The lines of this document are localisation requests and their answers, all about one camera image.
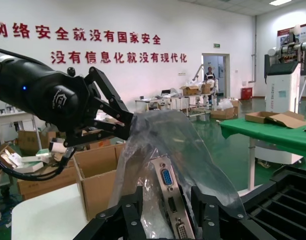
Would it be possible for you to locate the white wall pipe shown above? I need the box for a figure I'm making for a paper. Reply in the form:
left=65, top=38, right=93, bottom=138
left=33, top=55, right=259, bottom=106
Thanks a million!
left=252, top=14, right=258, bottom=84

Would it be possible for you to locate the graphics card with metal bracket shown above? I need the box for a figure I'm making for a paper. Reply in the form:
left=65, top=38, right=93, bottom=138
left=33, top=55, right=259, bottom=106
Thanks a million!
left=142, top=153, right=197, bottom=240

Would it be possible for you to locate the white T-foot table leg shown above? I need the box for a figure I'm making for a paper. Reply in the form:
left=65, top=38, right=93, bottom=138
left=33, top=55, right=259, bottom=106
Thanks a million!
left=248, top=136, right=256, bottom=190

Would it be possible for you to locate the cardboard box with flaps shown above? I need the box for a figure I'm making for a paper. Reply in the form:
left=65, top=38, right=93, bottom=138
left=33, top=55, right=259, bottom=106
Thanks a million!
left=209, top=106, right=235, bottom=120

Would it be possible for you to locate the grey door frame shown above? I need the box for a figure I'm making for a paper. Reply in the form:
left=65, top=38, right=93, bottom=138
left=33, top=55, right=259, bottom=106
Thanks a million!
left=201, top=52, right=230, bottom=99

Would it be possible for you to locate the white plastic bag pile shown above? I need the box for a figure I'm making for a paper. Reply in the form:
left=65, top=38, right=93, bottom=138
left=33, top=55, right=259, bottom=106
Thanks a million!
left=216, top=97, right=234, bottom=111

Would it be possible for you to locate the green tablecloth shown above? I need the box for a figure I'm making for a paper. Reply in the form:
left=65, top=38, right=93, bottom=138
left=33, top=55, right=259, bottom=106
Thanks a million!
left=219, top=117, right=306, bottom=161

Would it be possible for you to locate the brown cardboard box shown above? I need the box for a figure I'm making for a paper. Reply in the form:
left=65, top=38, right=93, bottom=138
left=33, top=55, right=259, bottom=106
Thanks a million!
left=73, top=143, right=126, bottom=222

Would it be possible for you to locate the flat open cardboard box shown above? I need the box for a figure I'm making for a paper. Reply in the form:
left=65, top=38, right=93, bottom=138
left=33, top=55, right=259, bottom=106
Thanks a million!
left=244, top=110, right=306, bottom=130

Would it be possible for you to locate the large brown carton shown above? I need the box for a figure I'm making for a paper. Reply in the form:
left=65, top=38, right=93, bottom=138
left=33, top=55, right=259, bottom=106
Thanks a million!
left=17, top=129, right=57, bottom=156
left=16, top=159, right=80, bottom=201

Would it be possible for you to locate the tall white wheeled robot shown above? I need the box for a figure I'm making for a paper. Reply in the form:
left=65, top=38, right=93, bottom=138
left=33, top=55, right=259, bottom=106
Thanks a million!
left=254, top=23, right=306, bottom=165

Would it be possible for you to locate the grey antistatic bag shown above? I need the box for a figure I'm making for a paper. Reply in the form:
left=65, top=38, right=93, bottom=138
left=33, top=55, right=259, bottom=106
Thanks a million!
left=108, top=109, right=245, bottom=240

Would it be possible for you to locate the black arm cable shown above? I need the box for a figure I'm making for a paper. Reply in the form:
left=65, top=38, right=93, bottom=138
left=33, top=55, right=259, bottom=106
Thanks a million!
left=0, top=46, right=76, bottom=181

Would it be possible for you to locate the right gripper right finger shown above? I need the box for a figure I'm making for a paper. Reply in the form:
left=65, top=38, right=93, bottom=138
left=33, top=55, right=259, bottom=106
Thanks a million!
left=190, top=185, right=269, bottom=240

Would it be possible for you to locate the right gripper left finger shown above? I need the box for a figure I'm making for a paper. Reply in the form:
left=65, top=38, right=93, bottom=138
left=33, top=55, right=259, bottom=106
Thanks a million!
left=88, top=185, right=146, bottom=240

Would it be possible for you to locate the pipe frame workbench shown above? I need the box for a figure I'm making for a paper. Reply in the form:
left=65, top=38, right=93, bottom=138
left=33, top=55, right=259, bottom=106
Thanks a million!
left=134, top=92, right=214, bottom=119

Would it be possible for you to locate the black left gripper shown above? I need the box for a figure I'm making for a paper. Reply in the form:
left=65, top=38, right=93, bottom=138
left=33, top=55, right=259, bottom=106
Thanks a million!
left=0, top=59, right=135, bottom=149

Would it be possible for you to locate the small white humanoid robot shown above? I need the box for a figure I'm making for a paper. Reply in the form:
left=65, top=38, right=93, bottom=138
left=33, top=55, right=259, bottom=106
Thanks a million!
left=203, top=71, right=220, bottom=107

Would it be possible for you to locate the black slotted container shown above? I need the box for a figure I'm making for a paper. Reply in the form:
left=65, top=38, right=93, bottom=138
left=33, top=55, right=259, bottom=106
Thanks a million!
left=239, top=166, right=306, bottom=240

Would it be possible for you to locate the red cabinet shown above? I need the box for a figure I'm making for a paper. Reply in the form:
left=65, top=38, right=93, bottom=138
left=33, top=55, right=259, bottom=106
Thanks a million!
left=240, top=86, right=253, bottom=101

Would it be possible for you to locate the wide white wall poster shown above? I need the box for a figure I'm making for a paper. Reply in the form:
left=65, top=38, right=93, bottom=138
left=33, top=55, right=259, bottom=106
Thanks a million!
left=277, top=21, right=306, bottom=49

